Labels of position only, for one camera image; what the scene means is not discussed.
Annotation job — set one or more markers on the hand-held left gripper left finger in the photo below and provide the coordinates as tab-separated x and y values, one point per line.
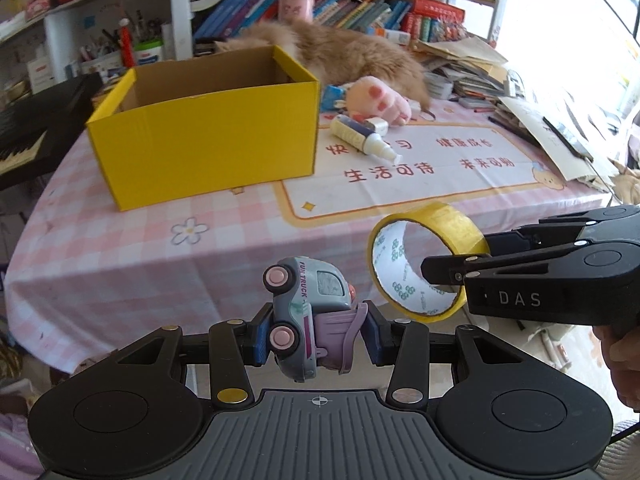
260	336

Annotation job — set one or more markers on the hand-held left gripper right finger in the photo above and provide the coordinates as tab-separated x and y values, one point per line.
376	340

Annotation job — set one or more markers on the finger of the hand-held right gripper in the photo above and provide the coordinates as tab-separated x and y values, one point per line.
550	230
475	267

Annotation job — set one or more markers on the grey purple toy truck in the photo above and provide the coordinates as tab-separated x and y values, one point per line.
300	310

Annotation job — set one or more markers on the yellow tape roll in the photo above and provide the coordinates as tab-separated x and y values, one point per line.
450	225

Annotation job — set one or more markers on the cream glue bottle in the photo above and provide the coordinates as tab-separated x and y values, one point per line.
352	132

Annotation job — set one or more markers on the pink plush paw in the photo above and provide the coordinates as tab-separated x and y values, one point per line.
380	97

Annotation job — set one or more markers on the yellow cardboard box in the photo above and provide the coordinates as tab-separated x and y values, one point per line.
200	145

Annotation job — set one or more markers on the blue plastic packet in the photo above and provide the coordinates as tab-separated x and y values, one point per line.
332	97

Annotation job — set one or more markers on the person's right hand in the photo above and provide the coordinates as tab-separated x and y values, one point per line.
622	360

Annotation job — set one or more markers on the large white paper sheet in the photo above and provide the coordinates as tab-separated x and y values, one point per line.
540	150

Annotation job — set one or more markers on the beige printed cloth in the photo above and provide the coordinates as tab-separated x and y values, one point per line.
625	185

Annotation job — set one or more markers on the black smartphone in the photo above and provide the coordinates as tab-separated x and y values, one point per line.
567	139

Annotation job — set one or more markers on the black pencil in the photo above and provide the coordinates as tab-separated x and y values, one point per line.
512	130

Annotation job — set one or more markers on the grey pencil case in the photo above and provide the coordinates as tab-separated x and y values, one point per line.
475	102

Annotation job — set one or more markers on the dark loop band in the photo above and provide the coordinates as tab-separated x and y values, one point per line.
426	114

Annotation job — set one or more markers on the grey tape roll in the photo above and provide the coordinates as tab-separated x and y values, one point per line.
437	85

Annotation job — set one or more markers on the pile of papers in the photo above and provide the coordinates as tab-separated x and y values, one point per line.
470	60

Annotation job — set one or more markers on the orange white medicine box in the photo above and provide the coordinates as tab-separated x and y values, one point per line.
399	36

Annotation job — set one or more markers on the fluffy orange cat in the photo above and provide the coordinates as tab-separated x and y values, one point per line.
350	55

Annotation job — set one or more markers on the thick red dictionary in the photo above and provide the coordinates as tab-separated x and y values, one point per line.
437	7

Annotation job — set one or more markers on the white jar red label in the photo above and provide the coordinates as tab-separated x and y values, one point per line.
148	56

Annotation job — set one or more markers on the black electronic keyboard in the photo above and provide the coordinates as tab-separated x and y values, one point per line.
35	125

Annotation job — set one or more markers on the pink mug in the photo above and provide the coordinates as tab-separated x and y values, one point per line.
296	7

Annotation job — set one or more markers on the red tassel ornament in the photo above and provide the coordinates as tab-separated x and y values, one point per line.
127	45

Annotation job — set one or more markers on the row of books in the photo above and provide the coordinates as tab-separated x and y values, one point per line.
250	5

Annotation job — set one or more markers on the white bookshelf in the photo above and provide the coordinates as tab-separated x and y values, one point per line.
180	10

